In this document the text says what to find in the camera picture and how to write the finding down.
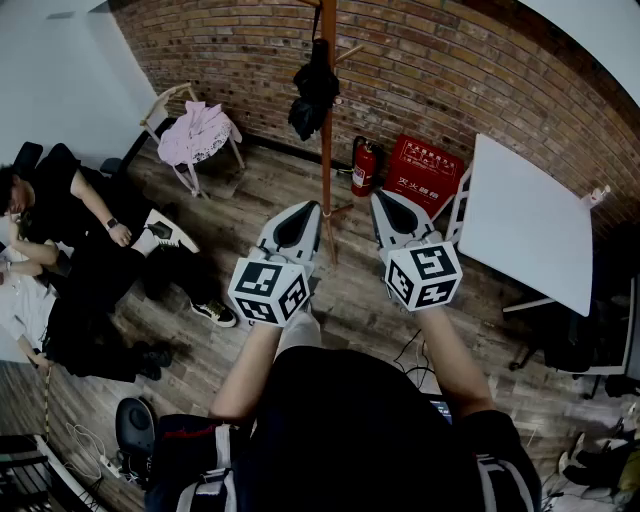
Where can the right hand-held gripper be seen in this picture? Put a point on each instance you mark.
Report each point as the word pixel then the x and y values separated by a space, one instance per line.
pixel 425 280

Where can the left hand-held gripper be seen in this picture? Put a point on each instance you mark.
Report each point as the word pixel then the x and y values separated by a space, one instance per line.
pixel 270 295

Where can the wooden coat rack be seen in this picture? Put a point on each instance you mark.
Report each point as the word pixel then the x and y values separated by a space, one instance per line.
pixel 327 165

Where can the black umbrella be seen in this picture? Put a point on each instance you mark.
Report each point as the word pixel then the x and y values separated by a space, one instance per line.
pixel 312 90

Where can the person's left forearm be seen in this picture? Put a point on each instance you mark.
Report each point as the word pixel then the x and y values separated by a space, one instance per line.
pixel 245 370

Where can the person's right forearm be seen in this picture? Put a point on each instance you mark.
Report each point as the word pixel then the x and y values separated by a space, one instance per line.
pixel 455 360

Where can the black metal rack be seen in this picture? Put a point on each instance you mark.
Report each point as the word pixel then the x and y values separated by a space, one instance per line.
pixel 20 475

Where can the red fire equipment box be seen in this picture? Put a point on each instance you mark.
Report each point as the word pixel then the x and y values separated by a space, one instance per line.
pixel 425 170

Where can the red fire extinguisher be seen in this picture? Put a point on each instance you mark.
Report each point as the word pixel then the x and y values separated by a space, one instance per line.
pixel 363 172

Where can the white square table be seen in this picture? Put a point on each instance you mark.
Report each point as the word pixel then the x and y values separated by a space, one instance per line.
pixel 525 225

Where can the pink garment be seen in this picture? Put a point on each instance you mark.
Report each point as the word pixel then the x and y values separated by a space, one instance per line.
pixel 192 132

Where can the light wooden chair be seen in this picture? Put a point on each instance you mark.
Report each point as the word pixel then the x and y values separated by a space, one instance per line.
pixel 170 97

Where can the device with blue screen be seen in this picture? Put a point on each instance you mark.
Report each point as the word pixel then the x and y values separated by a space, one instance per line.
pixel 442 412

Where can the black swivel chair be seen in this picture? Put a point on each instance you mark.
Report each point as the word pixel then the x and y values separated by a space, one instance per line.
pixel 565 345

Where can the person's black clothed torso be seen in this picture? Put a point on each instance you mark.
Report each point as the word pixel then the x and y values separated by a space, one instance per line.
pixel 350 440

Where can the black round device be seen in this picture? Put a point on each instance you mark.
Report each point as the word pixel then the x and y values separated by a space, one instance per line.
pixel 135 425

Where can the black office chair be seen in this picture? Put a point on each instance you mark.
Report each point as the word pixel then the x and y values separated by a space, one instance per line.
pixel 26 155

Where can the white power strip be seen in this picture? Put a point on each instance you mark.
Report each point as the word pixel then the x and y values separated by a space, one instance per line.
pixel 110 466

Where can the black bag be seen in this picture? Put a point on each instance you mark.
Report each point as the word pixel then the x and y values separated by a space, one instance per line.
pixel 600 465

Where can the dark cabinet white frame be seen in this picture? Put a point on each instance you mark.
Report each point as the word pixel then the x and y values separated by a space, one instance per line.
pixel 627 325

